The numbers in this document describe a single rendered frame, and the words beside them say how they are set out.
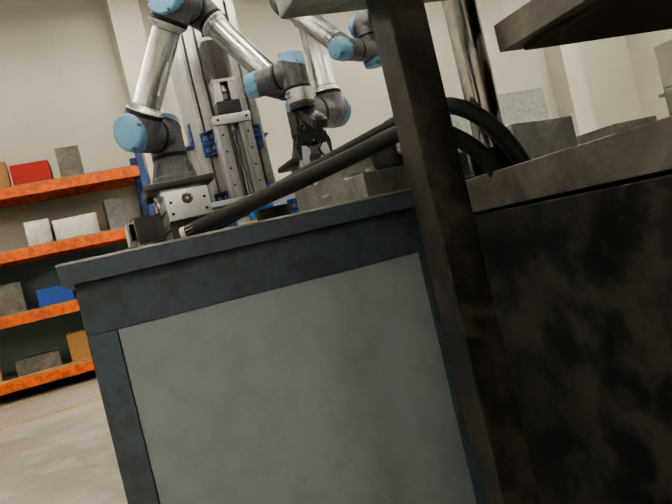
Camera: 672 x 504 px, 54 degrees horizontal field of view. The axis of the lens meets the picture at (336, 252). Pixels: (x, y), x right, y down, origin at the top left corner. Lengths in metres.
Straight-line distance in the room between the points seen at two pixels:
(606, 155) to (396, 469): 0.73
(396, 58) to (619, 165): 0.33
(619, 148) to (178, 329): 0.76
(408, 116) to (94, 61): 6.58
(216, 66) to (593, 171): 1.73
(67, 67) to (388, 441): 6.43
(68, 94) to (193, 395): 6.25
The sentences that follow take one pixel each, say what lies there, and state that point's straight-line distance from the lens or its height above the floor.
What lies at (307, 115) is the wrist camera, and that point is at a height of 1.08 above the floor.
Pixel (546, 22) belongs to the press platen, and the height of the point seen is 0.99.
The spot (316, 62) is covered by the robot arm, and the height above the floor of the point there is 1.38.
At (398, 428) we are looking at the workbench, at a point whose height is 0.35.
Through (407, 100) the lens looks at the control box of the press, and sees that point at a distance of 0.96.
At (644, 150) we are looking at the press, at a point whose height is 0.75.
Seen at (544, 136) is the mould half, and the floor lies 0.87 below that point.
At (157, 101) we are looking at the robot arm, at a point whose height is 1.28.
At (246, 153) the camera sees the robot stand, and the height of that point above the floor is 1.11.
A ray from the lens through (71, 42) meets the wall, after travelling 7.48.
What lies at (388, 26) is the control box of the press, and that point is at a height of 1.01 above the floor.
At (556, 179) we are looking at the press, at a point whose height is 0.75.
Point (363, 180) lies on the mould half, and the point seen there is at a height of 0.84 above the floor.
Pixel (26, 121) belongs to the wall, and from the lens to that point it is 7.25.
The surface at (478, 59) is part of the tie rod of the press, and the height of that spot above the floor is 0.99.
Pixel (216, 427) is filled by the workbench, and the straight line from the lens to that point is 1.24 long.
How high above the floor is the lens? 0.74
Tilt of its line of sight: 1 degrees down
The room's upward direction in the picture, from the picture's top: 13 degrees counter-clockwise
